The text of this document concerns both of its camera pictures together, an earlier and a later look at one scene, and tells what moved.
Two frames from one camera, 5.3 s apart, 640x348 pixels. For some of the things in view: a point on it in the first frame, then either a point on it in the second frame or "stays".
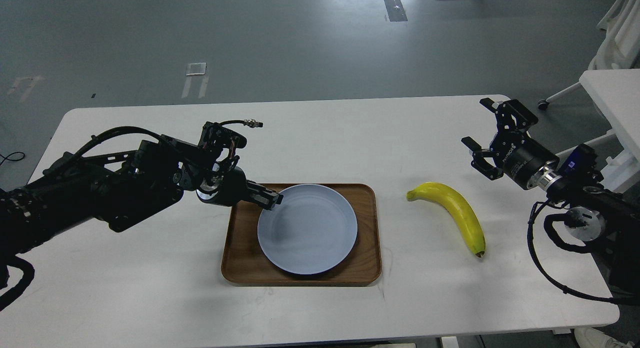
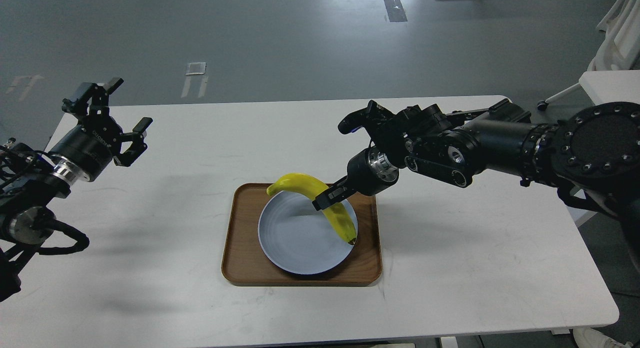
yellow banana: (466, 217) to (338, 214)
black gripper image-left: (230, 187) to (91, 147)
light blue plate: (312, 230) stays
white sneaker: (590, 337) stays
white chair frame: (618, 46) stays
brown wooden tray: (245, 263) stays
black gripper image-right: (520, 157) to (369, 172)
